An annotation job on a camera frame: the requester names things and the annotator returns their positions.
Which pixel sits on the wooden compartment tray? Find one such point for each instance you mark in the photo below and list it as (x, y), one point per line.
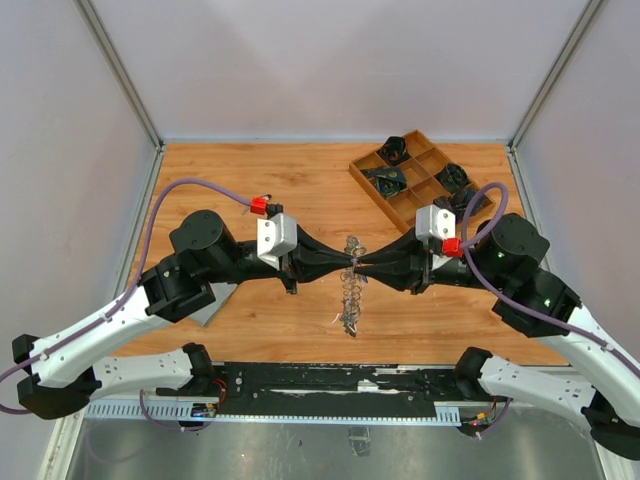
(482, 163)

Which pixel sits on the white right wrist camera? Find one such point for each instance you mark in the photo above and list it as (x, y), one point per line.
(434, 225)

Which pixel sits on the grey felt cloth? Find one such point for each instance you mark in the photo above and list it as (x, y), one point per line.
(222, 293)

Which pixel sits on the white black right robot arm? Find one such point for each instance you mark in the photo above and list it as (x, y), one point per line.
(504, 258)

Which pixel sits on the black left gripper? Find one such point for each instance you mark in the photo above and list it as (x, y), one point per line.
(311, 260)

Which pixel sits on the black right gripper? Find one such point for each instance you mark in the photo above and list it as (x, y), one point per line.
(405, 251)

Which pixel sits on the blue patterned folded cloth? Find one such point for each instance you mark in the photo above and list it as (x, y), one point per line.
(389, 181)

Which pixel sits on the dark folded cloth pair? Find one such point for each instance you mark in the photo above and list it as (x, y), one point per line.
(459, 201)

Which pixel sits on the large metal keyring disc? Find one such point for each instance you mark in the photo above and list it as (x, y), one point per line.
(352, 284)

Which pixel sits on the silver key with black tag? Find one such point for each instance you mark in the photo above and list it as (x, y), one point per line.
(258, 205)

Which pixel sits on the silver key with blue tag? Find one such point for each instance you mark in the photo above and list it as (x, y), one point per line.
(356, 261)

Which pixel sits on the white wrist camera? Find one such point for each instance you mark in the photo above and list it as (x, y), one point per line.
(277, 236)
(434, 225)

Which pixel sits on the dark green folded cloth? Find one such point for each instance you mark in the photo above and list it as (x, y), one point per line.
(452, 177)

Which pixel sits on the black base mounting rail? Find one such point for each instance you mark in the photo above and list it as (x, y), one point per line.
(336, 390)

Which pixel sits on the dark patterned folded cloth top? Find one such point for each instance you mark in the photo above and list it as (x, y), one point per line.
(394, 151)

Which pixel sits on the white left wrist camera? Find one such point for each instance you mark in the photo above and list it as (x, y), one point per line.
(277, 236)

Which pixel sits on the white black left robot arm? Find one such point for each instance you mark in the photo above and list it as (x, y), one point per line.
(68, 370)

